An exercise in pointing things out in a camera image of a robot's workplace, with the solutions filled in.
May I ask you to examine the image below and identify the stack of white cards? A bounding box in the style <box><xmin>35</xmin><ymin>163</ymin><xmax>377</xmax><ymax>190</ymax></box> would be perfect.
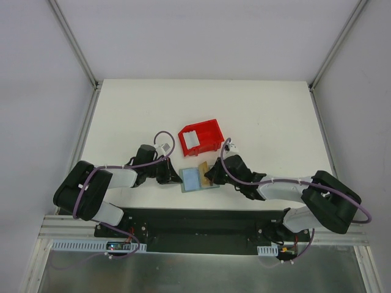
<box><xmin>183</xmin><ymin>131</ymin><xmax>200</xmax><ymax>149</ymax></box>

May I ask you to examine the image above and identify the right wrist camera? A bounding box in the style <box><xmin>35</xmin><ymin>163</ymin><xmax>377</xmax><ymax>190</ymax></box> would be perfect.
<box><xmin>225</xmin><ymin>142</ymin><xmax>239</xmax><ymax>156</ymax></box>

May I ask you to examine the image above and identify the left white cable duct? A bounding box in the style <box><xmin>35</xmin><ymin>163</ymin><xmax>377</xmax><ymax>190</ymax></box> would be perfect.
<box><xmin>52</xmin><ymin>239</ymin><xmax>147</xmax><ymax>253</ymax></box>

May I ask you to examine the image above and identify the white cable duct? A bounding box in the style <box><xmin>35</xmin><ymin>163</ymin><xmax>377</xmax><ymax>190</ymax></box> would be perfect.
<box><xmin>257</xmin><ymin>245</ymin><xmax>279</xmax><ymax>257</ymax></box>
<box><xmin>52</xmin><ymin>239</ymin><xmax>147</xmax><ymax>253</ymax></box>

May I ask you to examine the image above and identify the aluminium frame post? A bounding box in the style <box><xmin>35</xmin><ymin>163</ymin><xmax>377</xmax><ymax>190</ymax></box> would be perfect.
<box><xmin>308</xmin><ymin>0</ymin><xmax>370</xmax><ymax>91</ymax></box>
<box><xmin>47</xmin><ymin>0</ymin><xmax>103</xmax><ymax>89</ymax></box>

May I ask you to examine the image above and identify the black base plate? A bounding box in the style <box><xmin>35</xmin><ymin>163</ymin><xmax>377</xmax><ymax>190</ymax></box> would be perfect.
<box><xmin>94</xmin><ymin>208</ymin><xmax>310</xmax><ymax>255</ymax></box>

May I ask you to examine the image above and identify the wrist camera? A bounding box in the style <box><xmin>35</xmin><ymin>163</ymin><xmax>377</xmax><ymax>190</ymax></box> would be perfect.
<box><xmin>156</xmin><ymin>143</ymin><xmax>170</xmax><ymax>156</ymax></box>
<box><xmin>225</xmin><ymin>142</ymin><xmax>239</xmax><ymax>156</ymax></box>

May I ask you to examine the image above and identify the red plastic bin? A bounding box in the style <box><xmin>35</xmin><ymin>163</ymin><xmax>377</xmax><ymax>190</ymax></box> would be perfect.
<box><xmin>178</xmin><ymin>119</ymin><xmax>225</xmax><ymax>157</ymax></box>

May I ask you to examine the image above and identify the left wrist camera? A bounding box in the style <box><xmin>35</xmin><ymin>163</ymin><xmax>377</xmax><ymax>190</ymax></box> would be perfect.
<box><xmin>156</xmin><ymin>143</ymin><xmax>170</xmax><ymax>156</ymax></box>

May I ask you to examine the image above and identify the left aluminium frame post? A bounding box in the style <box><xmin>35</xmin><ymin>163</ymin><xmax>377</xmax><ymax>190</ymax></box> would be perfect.
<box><xmin>47</xmin><ymin>0</ymin><xmax>103</xmax><ymax>89</ymax></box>

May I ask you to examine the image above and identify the right white cable duct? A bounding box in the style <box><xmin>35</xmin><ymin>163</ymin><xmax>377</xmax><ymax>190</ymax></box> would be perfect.
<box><xmin>257</xmin><ymin>245</ymin><xmax>279</xmax><ymax>257</ymax></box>

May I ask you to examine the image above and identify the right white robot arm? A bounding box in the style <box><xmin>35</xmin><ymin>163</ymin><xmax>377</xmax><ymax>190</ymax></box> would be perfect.
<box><xmin>205</xmin><ymin>155</ymin><xmax>362</xmax><ymax>241</ymax></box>

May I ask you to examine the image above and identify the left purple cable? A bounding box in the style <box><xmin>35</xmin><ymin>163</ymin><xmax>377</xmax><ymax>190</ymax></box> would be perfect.
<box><xmin>48</xmin><ymin>131</ymin><xmax>177</xmax><ymax>271</ymax></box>

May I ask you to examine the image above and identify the right aluminium frame post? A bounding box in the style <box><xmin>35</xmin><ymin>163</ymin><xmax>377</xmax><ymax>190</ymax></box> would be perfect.
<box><xmin>308</xmin><ymin>0</ymin><xmax>370</xmax><ymax>91</ymax></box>

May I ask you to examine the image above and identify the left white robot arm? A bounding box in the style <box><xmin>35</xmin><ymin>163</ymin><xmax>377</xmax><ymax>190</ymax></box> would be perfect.
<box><xmin>53</xmin><ymin>143</ymin><xmax>183</xmax><ymax>237</ymax></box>

